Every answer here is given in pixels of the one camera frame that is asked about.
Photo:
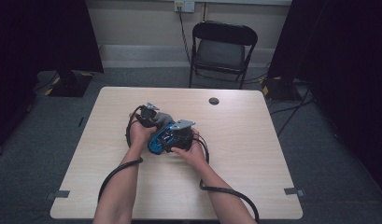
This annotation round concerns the black stand base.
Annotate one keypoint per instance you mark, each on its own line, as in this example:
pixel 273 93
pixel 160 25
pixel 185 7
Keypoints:
pixel 280 90
pixel 70 85

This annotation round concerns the blue toy car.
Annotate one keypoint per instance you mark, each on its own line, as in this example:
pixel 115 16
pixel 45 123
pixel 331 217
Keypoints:
pixel 159 141

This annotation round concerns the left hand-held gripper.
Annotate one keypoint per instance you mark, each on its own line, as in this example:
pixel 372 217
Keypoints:
pixel 148 116

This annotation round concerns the black folding chair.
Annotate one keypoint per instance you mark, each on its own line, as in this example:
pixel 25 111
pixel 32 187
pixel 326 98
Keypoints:
pixel 221 53

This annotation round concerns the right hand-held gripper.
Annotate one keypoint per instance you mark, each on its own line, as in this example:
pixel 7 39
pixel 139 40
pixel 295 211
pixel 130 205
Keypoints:
pixel 182 137

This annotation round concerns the person's left hand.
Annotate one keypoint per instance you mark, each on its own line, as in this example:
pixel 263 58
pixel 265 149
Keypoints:
pixel 138 133

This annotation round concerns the grey tape strip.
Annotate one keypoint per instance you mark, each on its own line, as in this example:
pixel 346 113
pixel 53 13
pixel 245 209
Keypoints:
pixel 59 194
pixel 293 191

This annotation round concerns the white wall socket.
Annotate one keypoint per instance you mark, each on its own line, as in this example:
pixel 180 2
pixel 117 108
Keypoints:
pixel 185 5

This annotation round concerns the person's right hand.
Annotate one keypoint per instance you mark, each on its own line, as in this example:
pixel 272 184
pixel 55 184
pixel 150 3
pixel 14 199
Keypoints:
pixel 193 154

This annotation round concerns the grey cloth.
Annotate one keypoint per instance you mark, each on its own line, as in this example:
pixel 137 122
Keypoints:
pixel 163 118

